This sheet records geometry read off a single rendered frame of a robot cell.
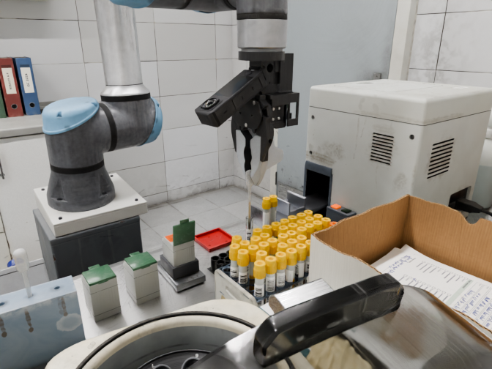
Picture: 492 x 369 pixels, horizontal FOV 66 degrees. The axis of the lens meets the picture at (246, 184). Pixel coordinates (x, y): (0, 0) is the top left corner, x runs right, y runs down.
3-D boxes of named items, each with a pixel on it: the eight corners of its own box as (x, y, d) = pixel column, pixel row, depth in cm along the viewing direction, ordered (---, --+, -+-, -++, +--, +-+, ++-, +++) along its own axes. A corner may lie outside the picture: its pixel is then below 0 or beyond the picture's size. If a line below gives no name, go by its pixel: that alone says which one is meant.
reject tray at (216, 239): (219, 230, 84) (219, 227, 84) (237, 242, 79) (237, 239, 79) (192, 239, 80) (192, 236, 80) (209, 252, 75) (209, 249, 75)
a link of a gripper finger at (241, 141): (271, 177, 68) (274, 127, 64) (245, 184, 64) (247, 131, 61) (261, 172, 70) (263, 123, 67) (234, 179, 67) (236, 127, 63)
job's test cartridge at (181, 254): (184, 258, 71) (181, 228, 68) (196, 270, 67) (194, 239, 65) (163, 266, 68) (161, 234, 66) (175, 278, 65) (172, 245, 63)
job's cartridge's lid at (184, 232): (193, 215, 63) (195, 217, 62) (193, 239, 65) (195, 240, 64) (171, 221, 61) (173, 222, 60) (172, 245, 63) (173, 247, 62)
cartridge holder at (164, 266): (182, 259, 73) (181, 242, 72) (206, 282, 66) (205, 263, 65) (156, 268, 70) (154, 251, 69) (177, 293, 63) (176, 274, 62)
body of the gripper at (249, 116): (299, 129, 62) (303, 51, 58) (258, 137, 57) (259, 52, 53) (268, 121, 68) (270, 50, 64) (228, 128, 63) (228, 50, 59)
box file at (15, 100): (17, 110, 234) (6, 56, 223) (23, 116, 214) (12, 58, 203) (4, 110, 230) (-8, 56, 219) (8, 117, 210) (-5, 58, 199)
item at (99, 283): (111, 296, 62) (106, 261, 60) (121, 312, 59) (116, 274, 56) (86, 306, 60) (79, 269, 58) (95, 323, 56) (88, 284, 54)
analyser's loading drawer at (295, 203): (315, 200, 95) (316, 180, 93) (336, 209, 90) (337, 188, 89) (250, 222, 84) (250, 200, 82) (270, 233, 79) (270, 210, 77)
